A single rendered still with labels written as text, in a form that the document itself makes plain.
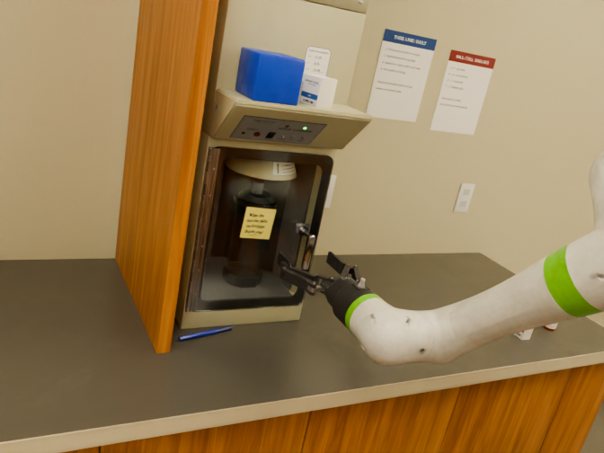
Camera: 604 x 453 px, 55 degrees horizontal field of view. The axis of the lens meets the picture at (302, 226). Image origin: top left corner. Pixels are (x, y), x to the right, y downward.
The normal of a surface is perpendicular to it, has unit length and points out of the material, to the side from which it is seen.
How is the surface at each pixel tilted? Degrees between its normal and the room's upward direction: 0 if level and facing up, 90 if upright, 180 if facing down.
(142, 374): 0
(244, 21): 90
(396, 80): 90
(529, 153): 90
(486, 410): 90
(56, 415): 0
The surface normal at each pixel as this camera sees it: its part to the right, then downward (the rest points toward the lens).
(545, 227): 0.44, 0.38
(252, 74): -0.88, -0.01
